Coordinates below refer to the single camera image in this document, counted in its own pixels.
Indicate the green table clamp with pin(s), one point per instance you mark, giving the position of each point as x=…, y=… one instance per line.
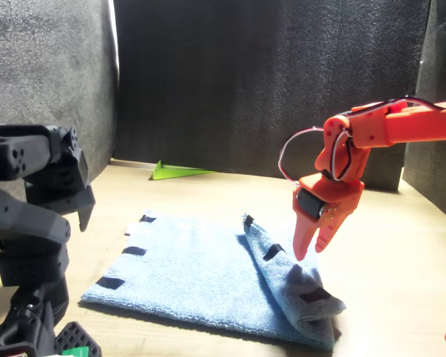
x=76, y=351

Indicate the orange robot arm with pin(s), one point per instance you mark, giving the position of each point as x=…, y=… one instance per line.
x=412, y=128

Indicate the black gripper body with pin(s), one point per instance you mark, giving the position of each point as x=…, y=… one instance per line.
x=67, y=199

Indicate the dark grey foam panel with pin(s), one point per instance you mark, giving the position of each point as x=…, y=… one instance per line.
x=431, y=167
x=41, y=56
x=226, y=93

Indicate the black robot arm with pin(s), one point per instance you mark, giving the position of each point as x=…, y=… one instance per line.
x=22, y=223

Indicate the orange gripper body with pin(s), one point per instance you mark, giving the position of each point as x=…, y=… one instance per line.
x=331, y=193

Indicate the lime green triangular bracket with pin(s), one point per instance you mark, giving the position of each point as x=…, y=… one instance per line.
x=167, y=173

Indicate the light blue towel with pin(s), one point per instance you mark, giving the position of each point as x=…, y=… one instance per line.
x=193, y=275

